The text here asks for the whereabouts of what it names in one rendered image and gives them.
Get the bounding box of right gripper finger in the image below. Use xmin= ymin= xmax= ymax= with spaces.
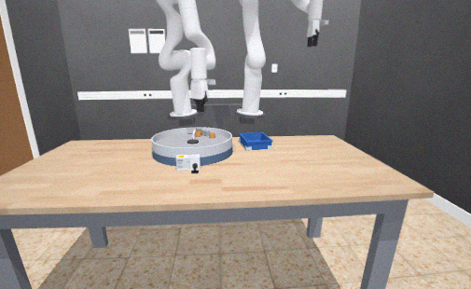
xmin=199 ymin=91 xmax=208 ymax=112
xmin=192 ymin=99 xmax=200 ymax=112

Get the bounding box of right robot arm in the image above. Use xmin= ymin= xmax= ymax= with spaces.
xmin=156 ymin=0 xmax=215 ymax=117

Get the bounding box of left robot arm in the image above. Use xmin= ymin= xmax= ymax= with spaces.
xmin=237 ymin=0 xmax=328 ymax=116

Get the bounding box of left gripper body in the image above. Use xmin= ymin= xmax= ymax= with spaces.
xmin=307 ymin=20 xmax=319 ymax=37

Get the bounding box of blue open-top crate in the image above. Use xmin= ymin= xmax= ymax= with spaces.
xmin=239 ymin=132 xmax=273 ymax=150

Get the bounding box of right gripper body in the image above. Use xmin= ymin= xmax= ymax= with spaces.
xmin=190 ymin=80 xmax=208 ymax=100

